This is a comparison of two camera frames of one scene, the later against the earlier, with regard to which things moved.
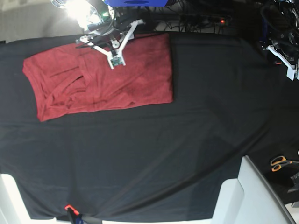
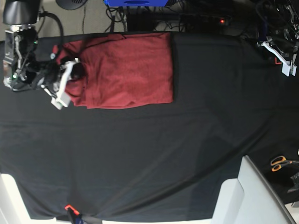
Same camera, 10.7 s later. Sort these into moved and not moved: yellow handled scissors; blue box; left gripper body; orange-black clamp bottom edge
Moved: left gripper body
Not moved: blue box; orange-black clamp bottom edge; yellow handled scissors
